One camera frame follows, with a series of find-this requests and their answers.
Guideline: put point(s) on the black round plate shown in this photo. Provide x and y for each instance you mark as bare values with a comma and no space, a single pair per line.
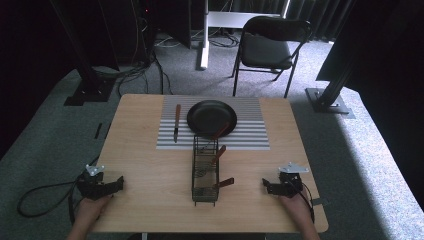
208,118

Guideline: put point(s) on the white desk frame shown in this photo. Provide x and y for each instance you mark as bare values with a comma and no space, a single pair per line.
205,40

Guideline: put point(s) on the grey tape piece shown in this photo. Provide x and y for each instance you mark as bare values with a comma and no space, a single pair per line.
320,201

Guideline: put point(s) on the black tape strips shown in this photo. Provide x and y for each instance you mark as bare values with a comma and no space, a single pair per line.
98,130

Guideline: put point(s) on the person's right hand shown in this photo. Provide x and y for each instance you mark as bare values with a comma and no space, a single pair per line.
296,208

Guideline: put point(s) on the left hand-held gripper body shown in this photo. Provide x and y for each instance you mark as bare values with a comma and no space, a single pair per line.
90,186

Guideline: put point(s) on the black metal stand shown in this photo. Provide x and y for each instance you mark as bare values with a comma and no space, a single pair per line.
328,100
90,86

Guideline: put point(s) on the grey striped placemat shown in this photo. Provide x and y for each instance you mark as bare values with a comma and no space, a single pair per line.
256,133

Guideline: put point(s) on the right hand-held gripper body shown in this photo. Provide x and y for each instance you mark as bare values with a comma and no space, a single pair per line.
289,185

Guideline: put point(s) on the person's left hand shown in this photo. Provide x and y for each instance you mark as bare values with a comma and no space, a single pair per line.
90,208

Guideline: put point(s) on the black folding chair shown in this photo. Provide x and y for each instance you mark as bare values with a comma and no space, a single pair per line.
266,50

